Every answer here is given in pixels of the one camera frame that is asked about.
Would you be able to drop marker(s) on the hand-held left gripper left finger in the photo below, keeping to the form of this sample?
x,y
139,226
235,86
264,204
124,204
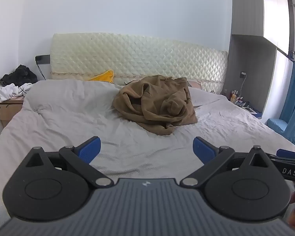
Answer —
x,y
89,150

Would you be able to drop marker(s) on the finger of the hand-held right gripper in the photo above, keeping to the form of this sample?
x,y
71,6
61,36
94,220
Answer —
x,y
287,154

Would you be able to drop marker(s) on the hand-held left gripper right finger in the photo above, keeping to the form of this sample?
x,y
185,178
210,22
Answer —
x,y
203,150

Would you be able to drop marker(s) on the brown hoodie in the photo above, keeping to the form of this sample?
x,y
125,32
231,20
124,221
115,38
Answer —
x,y
157,103

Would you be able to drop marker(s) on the blue covered chair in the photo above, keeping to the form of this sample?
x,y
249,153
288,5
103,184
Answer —
x,y
277,125

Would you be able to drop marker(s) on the grey bed duvet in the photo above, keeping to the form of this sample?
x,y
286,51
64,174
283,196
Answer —
x,y
64,118

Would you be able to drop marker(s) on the blue box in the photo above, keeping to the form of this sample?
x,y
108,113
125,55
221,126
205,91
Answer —
x,y
257,114

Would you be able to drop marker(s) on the small cosmetic bottles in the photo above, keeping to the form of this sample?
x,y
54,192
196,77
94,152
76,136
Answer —
x,y
233,96

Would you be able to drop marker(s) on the patterned pillow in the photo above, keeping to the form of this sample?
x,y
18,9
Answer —
x,y
195,84

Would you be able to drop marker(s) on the wooden nightstand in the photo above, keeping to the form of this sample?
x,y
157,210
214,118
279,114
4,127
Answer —
x,y
7,110

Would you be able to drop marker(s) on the white clothing pile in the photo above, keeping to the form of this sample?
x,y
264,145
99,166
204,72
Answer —
x,y
8,92

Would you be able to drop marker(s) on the black clothing pile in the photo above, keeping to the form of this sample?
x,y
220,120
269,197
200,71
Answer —
x,y
19,76

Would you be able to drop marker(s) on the cream quilted headboard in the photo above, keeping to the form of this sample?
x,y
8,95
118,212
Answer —
x,y
137,59

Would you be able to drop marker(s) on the grey wardrobe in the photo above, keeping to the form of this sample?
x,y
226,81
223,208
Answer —
x,y
245,17

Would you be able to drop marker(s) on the wall socket with white charger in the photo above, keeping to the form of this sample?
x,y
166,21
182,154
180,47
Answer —
x,y
243,74

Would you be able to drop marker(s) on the dark wall socket plate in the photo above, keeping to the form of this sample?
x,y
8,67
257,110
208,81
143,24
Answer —
x,y
44,58

